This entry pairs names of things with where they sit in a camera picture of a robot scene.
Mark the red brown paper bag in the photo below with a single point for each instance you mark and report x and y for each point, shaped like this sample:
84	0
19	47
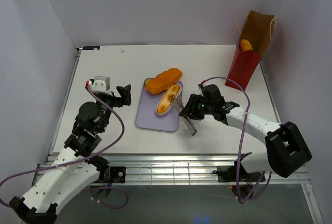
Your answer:
258	29

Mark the sliced baguette piece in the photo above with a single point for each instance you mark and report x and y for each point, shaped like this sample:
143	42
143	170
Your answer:
147	81

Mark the metal serving tongs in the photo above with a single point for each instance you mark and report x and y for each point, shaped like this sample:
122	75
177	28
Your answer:
177	103

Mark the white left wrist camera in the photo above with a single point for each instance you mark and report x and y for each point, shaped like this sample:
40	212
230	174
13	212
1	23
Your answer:
99	84

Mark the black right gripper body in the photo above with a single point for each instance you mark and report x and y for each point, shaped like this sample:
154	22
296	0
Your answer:
198	108

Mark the striped croissant bread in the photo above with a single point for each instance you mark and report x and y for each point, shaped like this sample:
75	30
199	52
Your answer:
245	45

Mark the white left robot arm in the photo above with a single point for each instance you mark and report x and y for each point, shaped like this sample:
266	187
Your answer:
77	165

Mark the aluminium rail frame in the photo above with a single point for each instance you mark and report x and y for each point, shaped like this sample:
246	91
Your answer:
173	170

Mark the black table label sticker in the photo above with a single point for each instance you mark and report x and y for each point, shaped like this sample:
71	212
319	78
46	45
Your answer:
90	47

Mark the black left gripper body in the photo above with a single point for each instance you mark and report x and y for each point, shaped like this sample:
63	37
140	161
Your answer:
113	101

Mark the lavender plastic tray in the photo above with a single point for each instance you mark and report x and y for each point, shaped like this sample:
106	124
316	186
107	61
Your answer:
146	117

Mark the white iced hotdog bun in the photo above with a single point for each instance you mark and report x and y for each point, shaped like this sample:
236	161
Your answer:
165	103

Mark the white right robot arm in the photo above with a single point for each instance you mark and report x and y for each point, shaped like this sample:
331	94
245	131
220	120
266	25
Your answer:
286	149

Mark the long orange bread loaf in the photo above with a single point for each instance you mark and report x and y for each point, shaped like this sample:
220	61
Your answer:
163	81

